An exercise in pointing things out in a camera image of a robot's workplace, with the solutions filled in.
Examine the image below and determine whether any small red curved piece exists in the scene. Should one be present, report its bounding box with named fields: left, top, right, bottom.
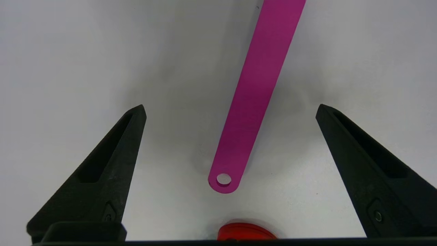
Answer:
left=218, top=222, right=278, bottom=241

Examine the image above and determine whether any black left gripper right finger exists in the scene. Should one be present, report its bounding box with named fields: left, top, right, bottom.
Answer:
left=315, top=104, right=437, bottom=239

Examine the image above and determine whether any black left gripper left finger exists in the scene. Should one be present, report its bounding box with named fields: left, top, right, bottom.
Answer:
left=27, top=105, right=147, bottom=244

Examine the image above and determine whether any long deep pink bar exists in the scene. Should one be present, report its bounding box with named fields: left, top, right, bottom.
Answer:
left=208, top=0, right=306, bottom=194

